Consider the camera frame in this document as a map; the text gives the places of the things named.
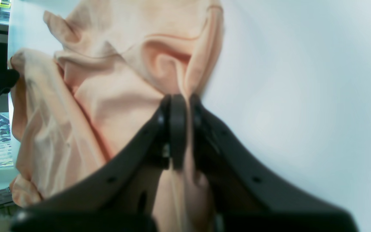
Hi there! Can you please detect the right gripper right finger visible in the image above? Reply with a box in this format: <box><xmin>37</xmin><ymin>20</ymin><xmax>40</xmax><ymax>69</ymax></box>
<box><xmin>190</xmin><ymin>95</ymin><xmax>358</xmax><ymax>232</ymax></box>

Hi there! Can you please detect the peach T-shirt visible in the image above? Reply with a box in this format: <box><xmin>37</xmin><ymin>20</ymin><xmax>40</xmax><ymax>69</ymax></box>
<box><xmin>8</xmin><ymin>0</ymin><xmax>225</xmax><ymax>232</ymax></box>

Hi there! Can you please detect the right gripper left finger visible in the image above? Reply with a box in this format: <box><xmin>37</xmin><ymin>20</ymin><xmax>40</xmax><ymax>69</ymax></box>
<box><xmin>10</xmin><ymin>94</ymin><xmax>187</xmax><ymax>232</ymax></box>

